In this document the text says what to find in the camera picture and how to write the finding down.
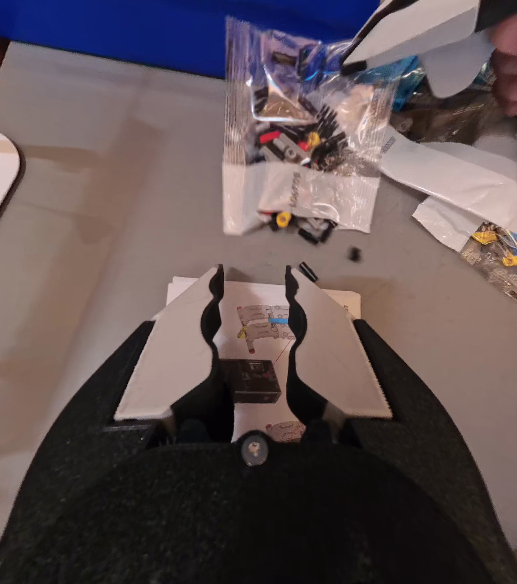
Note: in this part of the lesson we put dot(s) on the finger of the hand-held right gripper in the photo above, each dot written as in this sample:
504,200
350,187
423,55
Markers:
422,27
383,13

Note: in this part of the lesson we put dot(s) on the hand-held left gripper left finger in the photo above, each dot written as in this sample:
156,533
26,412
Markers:
167,360

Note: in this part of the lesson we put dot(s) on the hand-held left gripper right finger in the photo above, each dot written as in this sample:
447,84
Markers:
336,365

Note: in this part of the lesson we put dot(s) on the white instruction booklet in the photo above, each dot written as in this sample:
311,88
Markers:
249,296

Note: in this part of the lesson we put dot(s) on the small clear parts bag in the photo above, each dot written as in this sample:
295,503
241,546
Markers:
295,182

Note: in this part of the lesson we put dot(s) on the blue plastic bin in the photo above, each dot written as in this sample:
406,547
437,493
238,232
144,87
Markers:
149,27

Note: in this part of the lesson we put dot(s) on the grey desk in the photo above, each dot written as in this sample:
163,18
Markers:
103,205

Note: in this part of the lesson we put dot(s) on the small black toy peg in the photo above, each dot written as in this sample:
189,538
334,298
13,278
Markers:
307,270
354,254

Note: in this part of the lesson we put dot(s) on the clear bag of grey parts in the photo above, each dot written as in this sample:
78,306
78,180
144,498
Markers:
459,169

